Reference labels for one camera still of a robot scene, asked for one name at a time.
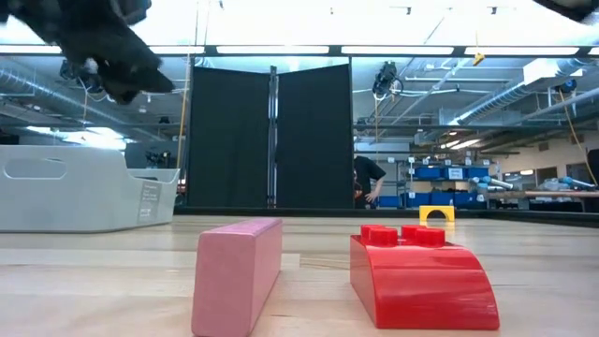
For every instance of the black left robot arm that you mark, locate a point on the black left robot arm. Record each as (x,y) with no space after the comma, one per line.
(56,19)

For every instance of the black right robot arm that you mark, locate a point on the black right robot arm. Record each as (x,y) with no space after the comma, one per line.
(571,5)

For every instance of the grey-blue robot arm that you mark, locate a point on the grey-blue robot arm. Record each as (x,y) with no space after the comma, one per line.
(573,181)
(496,183)

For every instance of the ribbed silver ventilation duct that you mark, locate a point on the ribbed silver ventilation duct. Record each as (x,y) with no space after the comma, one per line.
(28,86)

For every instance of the black folding partition screen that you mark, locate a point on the black folding partition screen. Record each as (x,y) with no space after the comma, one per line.
(309,140)

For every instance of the yellow arch block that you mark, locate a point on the yellow arch block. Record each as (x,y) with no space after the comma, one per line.
(437,208)

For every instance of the yellow hanging tag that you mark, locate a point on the yellow hanging tag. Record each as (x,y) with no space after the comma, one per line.
(478,58)

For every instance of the shelf with blue bins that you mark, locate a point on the shelf with blue bins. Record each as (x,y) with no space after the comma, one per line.
(440,173)

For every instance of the background wooden table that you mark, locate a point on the background wooden table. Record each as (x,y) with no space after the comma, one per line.
(561,194)

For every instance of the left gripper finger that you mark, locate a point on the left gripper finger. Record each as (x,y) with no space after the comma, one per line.
(147,90)
(152,74)

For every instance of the grey plastic bin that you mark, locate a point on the grey plastic bin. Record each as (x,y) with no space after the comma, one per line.
(70,187)

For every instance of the blue ceiling device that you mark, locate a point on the blue ceiling device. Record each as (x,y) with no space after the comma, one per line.
(567,86)

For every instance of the person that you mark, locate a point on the person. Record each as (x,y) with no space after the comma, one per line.
(365,178)

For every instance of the long pink wooden block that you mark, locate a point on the long pink wooden block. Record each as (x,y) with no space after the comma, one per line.
(234,276)

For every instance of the red studded curved brick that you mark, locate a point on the red studded curved brick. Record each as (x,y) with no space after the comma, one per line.
(421,281)

